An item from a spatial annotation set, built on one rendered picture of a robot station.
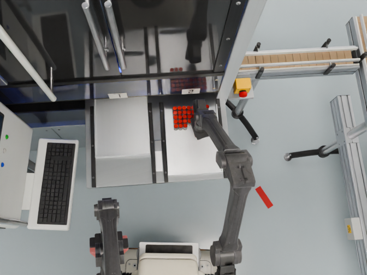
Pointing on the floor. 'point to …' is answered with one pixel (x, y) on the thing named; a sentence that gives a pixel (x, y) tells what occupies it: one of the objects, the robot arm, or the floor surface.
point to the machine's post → (240, 45)
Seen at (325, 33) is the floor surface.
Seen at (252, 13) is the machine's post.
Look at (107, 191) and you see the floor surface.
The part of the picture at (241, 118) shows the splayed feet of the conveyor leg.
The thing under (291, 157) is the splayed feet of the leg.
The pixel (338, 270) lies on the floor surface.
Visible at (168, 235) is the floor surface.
